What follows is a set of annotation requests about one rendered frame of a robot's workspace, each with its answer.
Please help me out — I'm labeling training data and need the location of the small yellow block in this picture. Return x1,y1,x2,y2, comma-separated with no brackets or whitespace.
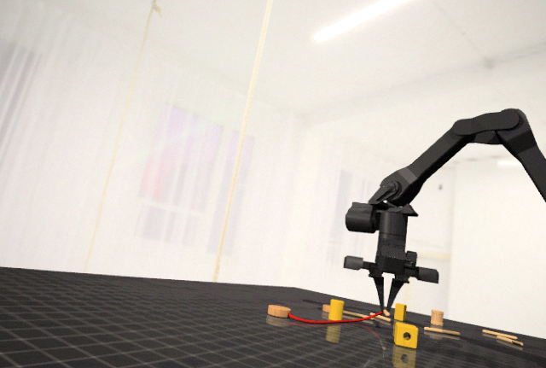
394,303,407,322

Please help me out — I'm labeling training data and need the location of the yellow cylinder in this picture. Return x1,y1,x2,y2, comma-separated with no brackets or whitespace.
328,300,344,320

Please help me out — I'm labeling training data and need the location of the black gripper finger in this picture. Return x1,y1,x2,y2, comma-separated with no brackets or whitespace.
368,275,385,312
387,278,410,313

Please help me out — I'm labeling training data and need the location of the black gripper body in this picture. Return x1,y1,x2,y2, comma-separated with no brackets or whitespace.
343,234,439,283

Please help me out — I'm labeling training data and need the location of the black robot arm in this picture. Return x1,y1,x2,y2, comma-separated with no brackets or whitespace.
346,108,546,275

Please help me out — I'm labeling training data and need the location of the red string with wooden stick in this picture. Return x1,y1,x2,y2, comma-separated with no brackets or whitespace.
288,309,390,324

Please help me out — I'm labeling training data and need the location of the yellow wooden block with hole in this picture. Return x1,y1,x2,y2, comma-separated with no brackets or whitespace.
394,323,418,349

